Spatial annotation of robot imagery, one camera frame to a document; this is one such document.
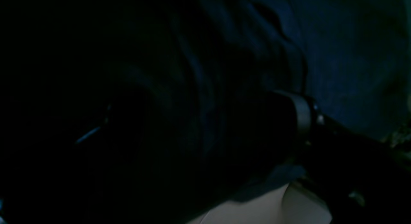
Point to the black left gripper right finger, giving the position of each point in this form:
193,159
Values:
362,181

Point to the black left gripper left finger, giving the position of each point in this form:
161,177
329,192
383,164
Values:
54,166

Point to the dark grey T-shirt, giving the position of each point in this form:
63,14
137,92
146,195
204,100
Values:
205,126

